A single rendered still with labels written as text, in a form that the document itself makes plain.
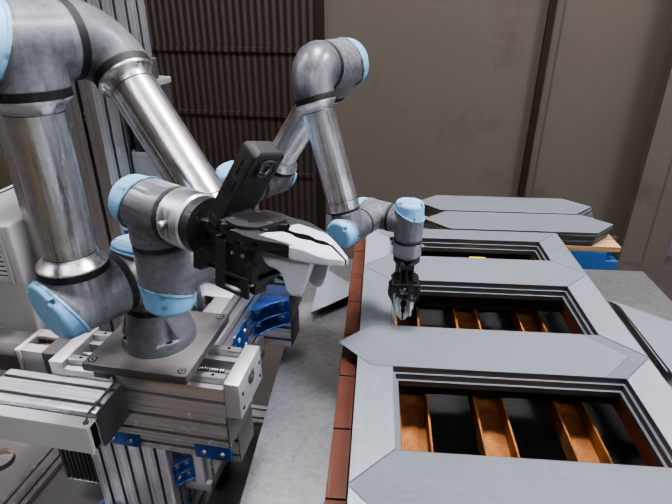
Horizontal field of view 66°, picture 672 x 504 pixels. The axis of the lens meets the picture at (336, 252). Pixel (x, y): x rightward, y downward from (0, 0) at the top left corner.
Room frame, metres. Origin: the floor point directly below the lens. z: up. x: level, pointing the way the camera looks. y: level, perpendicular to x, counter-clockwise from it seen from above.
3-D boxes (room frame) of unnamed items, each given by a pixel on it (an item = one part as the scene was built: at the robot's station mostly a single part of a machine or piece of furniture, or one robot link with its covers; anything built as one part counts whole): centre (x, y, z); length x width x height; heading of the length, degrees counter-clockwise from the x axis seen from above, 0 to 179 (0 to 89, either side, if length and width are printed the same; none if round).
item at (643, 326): (1.29, -1.01, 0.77); 0.45 x 0.20 x 0.04; 175
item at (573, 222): (2.08, -0.76, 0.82); 0.80 x 0.40 x 0.06; 85
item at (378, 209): (1.27, -0.10, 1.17); 0.11 x 0.11 x 0.08; 55
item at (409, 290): (1.22, -0.19, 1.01); 0.09 x 0.08 x 0.12; 175
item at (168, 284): (0.65, 0.23, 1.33); 0.11 x 0.08 x 0.11; 144
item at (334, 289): (1.68, 0.01, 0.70); 0.39 x 0.12 x 0.04; 175
